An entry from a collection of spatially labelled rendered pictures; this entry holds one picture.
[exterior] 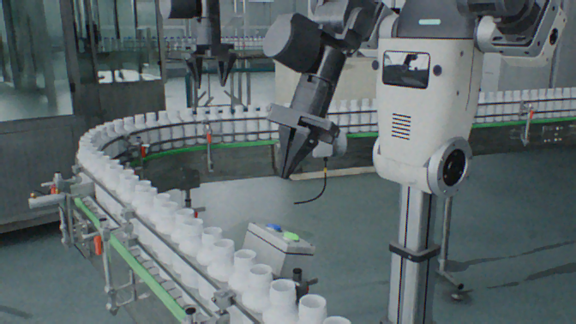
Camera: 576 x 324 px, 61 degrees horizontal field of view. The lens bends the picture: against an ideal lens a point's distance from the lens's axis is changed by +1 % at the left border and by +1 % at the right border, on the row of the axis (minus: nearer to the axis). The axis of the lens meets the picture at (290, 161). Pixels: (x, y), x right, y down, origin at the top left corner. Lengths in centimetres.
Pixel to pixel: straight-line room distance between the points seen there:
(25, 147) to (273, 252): 297
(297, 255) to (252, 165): 138
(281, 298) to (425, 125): 64
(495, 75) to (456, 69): 543
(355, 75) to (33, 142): 294
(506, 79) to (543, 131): 351
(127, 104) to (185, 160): 374
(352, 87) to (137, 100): 254
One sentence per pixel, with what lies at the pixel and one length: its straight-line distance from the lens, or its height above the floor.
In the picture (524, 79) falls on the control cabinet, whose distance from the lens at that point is 685.
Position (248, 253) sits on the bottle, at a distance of 83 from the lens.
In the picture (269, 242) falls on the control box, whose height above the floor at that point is 111.
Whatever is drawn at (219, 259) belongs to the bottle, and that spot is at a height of 114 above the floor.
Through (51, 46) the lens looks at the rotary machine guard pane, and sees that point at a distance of 376.
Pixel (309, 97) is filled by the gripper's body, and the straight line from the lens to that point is 70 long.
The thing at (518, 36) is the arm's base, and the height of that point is 151.
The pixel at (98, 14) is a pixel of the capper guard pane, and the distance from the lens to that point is 580.
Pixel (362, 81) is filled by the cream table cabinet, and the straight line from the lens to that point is 499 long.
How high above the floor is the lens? 153
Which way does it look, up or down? 16 degrees down
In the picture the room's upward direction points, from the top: straight up
